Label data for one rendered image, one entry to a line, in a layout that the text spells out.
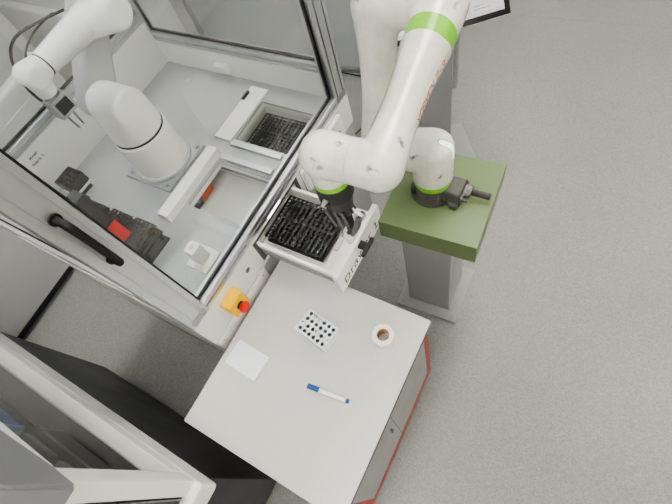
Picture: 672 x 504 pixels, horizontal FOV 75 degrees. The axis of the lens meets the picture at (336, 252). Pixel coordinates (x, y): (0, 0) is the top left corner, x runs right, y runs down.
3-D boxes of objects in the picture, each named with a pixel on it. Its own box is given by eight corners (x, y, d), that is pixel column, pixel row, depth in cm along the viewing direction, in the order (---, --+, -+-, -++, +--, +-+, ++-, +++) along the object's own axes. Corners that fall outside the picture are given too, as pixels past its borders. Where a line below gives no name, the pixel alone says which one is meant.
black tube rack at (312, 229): (348, 223, 150) (345, 213, 145) (324, 266, 145) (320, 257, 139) (295, 204, 159) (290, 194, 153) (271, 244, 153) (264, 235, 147)
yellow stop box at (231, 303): (251, 299, 144) (243, 291, 138) (240, 318, 142) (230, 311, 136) (239, 294, 146) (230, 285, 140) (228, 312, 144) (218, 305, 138)
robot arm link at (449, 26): (424, 6, 110) (419, -39, 99) (475, 9, 105) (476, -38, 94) (401, 64, 106) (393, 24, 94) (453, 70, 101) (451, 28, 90)
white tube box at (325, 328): (341, 332, 141) (339, 328, 138) (325, 353, 139) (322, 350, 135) (313, 311, 146) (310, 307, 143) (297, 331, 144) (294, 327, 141)
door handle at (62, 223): (133, 263, 96) (70, 218, 79) (126, 273, 95) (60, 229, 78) (118, 256, 97) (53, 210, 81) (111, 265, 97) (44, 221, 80)
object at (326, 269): (374, 221, 149) (372, 211, 144) (340, 285, 141) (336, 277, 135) (279, 189, 164) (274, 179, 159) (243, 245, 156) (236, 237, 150)
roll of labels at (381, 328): (370, 346, 137) (369, 342, 133) (376, 325, 139) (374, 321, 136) (392, 351, 135) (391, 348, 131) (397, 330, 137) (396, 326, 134)
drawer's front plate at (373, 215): (381, 221, 150) (377, 203, 141) (343, 293, 141) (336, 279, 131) (377, 219, 151) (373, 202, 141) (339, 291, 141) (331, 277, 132)
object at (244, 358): (270, 358, 142) (269, 357, 140) (255, 382, 139) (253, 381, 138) (241, 340, 147) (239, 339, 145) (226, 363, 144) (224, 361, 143)
